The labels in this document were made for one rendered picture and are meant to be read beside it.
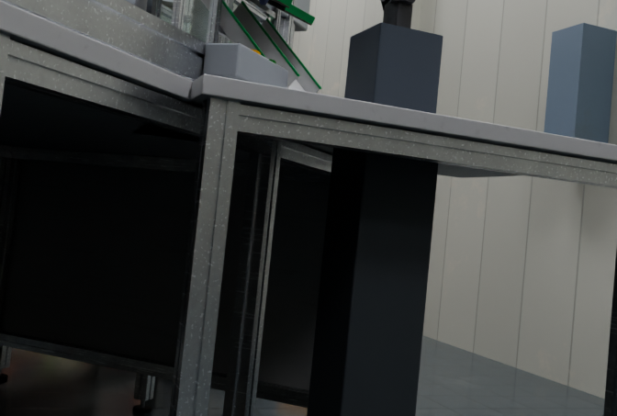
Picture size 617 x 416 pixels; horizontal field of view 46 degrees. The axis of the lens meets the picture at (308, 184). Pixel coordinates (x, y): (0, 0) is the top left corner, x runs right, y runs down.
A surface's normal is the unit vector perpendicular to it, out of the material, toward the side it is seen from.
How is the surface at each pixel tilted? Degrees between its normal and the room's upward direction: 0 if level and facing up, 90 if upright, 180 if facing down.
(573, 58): 90
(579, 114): 90
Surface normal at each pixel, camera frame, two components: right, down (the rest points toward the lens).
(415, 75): 0.37, -0.01
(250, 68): 0.92, 0.07
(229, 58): -0.37, -0.09
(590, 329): -0.92, -0.11
